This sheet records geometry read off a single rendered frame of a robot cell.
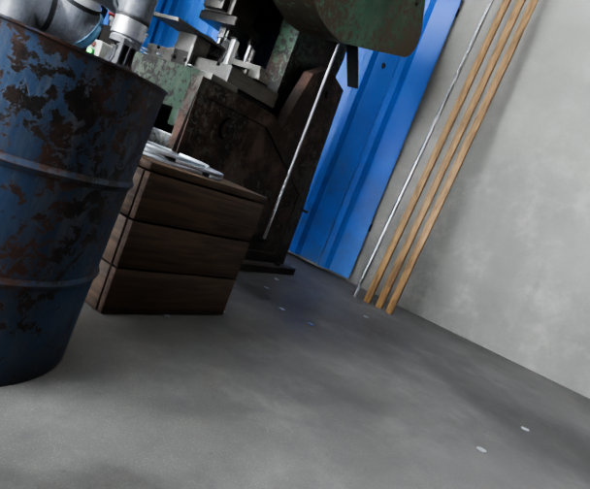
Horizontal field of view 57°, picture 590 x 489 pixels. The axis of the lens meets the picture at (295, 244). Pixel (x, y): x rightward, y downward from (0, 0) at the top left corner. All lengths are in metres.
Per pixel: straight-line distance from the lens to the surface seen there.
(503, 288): 2.75
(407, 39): 2.44
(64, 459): 0.78
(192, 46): 2.07
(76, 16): 1.76
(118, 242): 1.22
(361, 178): 2.98
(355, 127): 3.09
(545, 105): 2.87
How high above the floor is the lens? 0.43
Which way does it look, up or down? 7 degrees down
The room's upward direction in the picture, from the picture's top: 21 degrees clockwise
